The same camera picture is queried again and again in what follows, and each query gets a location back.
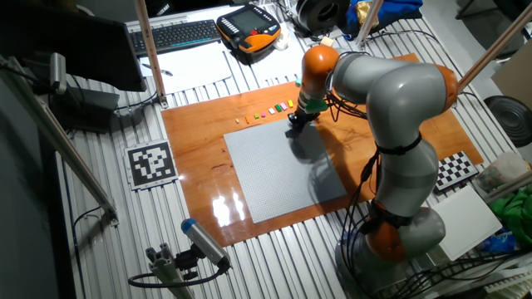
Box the silver frame post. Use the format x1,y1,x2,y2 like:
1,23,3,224
355,0,384,45

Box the dark box under monitor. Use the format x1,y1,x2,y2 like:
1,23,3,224
49,85,121,134

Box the grey Lego baseplate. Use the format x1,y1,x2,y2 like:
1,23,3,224
223,119,348,225

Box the blue plastic bag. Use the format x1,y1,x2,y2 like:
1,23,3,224
477,230,519,254

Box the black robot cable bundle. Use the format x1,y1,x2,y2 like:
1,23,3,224
323,49,419,299

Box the silver camera on beam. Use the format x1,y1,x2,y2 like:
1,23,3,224
49,51,67,96

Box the slanted frame post with bracket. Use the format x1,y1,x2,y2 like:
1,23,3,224
133,0,170,110

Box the dark pen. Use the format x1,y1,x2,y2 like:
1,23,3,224
140,62,174,77

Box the slanted bare frame post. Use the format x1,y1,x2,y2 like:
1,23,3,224
456,2,532,95

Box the short aluminium profile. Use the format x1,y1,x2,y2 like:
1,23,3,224
145,243,196,299

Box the black monitor cable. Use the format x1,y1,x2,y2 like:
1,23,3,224
114,91,159,112

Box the black white checkerboard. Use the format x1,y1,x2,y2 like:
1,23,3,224
434,150,480,192

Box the black round spool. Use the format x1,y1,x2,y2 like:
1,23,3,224
295,0,352,37

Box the black white fiducial marker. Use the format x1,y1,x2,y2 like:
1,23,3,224
124,139,180,191

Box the orange black teach pendant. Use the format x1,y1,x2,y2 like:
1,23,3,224
215,3,283,54

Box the black computer keyboard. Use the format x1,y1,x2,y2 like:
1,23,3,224
127,18,222,58

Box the silver camera with blue end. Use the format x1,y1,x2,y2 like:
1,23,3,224
180,218,232,269

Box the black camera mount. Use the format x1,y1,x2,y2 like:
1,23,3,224
174,244,201,282

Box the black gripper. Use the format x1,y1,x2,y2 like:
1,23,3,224
287,105,318,130

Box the black ribbed round object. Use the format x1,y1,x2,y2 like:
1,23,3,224
484,96,532,149

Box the black cables beside robot base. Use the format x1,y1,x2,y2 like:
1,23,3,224
373,248,532,299

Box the white ribbed plastic part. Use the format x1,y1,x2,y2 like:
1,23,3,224
484,269,532,296

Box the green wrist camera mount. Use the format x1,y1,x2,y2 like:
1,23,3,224
305,98,329,114

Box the black computer monitor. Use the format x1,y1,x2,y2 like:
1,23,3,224
0,0,147,93

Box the clear plastic jar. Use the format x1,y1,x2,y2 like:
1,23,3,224
473,151,531,194

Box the white flat box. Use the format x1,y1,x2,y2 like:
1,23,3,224
427,184,504,262

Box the long aluminium frame beam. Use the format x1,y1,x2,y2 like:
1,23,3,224
0,56,120,228

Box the glossy wooden board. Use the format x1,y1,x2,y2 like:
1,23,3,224
160,52,485,248

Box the white crumpled tissue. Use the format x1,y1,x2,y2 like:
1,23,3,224
273,28,290,51

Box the black camera cable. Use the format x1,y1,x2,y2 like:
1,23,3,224
127,259,232,290

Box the gold foil wrap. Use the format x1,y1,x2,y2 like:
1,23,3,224
357,1,380,27

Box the blue cloth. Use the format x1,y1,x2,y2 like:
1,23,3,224
344,0,424,31

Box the green cloth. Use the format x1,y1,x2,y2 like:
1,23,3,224
498,194,532,246

